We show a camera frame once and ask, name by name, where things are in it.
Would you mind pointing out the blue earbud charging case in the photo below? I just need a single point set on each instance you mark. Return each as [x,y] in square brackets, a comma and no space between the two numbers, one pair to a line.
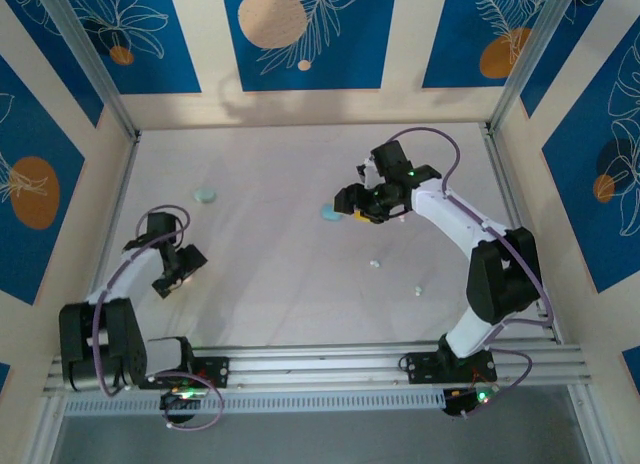
[330,214]

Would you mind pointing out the mint green earbud charging case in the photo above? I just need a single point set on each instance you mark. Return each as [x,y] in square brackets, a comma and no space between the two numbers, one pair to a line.
[205,195]

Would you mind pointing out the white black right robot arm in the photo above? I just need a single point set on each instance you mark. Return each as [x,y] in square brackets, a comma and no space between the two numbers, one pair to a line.
[450,209]

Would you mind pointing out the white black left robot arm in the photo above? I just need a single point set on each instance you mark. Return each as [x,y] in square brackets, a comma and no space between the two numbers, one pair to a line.
[135,269]

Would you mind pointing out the black controller board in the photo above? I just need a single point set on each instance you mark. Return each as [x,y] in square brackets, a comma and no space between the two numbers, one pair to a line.
[462,401]
[182,400]

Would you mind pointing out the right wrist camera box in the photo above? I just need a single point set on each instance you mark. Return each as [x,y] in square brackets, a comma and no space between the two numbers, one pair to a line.
[369,171]

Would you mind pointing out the aluminium side rail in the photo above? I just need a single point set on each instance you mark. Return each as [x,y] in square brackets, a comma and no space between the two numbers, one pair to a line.
[505,184]
[112,219]

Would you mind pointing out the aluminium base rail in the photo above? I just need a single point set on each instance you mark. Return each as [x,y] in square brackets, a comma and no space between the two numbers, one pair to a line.
[325,364]

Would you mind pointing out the aluminium frame post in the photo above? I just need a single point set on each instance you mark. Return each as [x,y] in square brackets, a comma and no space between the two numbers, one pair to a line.
[90,59]
[525,59]

